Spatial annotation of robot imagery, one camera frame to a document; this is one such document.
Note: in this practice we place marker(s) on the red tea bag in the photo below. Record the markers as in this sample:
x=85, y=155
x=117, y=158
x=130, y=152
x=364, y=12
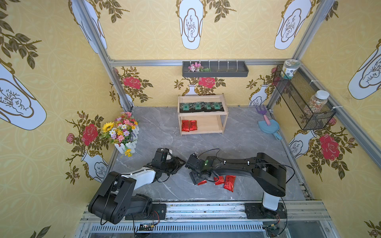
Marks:
x=193, y=125
x=202, y=182
x=219, y=180
x=229, y=183
x=185, y=125

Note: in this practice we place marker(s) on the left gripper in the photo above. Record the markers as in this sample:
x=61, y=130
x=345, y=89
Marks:
x=172, y=163

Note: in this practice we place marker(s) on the patterned lidded jar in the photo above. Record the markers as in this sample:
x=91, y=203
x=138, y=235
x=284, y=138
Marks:
x=289, y=68

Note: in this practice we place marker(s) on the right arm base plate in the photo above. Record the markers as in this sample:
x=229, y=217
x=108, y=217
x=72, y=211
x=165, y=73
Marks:
x=258, y=211

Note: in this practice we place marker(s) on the grey wall tray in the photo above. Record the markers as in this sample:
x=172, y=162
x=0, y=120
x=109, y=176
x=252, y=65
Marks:
x=219, y=68

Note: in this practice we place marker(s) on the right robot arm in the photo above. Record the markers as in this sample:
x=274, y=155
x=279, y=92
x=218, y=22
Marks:
x=269, y=174

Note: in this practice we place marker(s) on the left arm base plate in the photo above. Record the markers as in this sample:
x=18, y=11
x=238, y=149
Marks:
x=159, y=211

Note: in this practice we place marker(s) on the small circuit board left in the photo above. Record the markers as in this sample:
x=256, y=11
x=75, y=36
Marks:
x=146, y=227

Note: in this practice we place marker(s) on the black wire wall basket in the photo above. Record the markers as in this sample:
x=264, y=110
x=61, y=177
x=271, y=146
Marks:
x=296, y=93

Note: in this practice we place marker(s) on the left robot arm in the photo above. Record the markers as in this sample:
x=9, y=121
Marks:
x=114, y=200

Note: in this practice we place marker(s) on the pink flowers in tray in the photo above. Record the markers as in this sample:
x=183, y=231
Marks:
x=197, y=67

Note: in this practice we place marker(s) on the wooden two-tier shelf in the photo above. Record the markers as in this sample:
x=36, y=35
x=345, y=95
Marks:
x=207, y=122

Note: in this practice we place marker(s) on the small connector right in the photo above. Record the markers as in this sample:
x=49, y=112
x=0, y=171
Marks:
x=272, y=231

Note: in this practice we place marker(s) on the green tea bag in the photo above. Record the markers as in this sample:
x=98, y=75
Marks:
x=207, y=107
x=185, y=108
x=198, y=107
x=218, y=107

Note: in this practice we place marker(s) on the flower bouquet in white planter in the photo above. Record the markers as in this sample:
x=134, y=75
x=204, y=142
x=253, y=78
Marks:
x=122, y=133

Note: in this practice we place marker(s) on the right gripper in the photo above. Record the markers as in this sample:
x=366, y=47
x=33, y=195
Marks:
x=194, y=166

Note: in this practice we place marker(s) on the purple pink toy rake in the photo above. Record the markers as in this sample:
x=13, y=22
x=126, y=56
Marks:
x=261, y=109

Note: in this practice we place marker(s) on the glass jar of sprinkles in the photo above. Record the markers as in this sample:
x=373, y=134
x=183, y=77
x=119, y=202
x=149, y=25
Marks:
x=316, y=102

